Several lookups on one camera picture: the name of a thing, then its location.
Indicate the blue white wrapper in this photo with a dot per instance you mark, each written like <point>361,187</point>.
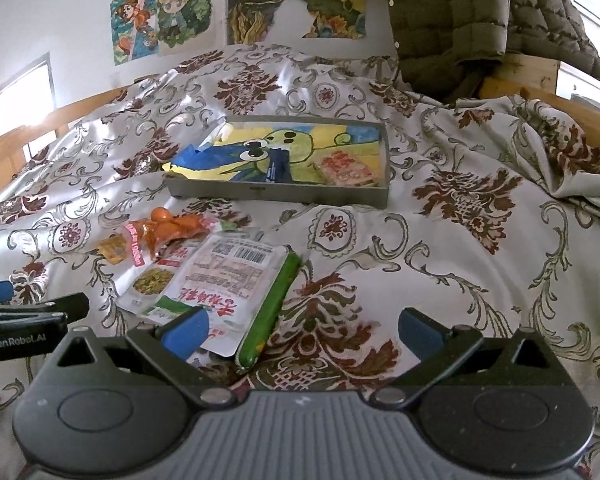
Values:
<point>200,156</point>

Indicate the food photo snack packet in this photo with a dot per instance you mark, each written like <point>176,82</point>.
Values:
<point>152,280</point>

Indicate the white barcode snack packet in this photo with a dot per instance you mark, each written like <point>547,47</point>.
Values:
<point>230,280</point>

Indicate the floral printed blanket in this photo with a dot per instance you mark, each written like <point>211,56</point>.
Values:
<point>480,260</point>

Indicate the green sausage stick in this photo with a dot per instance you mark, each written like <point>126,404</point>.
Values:
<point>270,305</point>

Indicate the wooden bed rail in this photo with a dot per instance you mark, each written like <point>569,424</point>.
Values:
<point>0,152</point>

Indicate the wooden bed frame board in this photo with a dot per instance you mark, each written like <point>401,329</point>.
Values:
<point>530,72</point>

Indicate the grey tray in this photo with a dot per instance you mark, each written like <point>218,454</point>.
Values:
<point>280,194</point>

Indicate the white framed window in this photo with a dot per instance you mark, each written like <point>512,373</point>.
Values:
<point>597,5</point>

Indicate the painted cartoon tray liner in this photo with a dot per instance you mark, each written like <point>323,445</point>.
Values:
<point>320,135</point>

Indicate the small yellow snack packet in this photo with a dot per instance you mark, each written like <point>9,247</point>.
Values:
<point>113,249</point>

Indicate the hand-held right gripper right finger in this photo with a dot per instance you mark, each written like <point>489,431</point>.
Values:
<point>420,332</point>

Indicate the bright window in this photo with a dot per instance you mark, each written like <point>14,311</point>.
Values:
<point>15,105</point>

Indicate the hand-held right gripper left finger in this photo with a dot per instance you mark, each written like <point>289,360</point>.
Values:
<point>185,334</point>

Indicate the green quilted jacket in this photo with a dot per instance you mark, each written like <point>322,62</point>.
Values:
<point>455,15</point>

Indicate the pink red snack packet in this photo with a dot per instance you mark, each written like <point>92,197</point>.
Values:
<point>345,170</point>

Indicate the dark blue snack packet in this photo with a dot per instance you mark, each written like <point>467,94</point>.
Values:
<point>278,166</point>

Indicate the orange sausage ball packet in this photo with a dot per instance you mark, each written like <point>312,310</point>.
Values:
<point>172,229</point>

